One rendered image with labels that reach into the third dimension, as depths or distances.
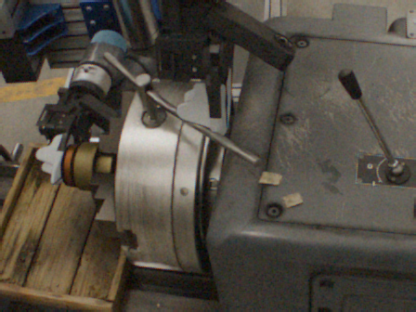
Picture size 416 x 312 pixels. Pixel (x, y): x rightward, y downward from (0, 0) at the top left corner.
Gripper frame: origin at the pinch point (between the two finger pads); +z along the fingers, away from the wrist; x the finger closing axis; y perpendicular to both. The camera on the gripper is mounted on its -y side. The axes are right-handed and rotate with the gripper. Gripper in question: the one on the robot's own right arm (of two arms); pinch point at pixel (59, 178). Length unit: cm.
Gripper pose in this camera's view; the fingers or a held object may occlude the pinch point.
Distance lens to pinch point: 116.9
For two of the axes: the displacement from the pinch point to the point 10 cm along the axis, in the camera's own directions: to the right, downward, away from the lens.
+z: -1.7, 8.0, -5.8
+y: -9.8, -1.1, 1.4
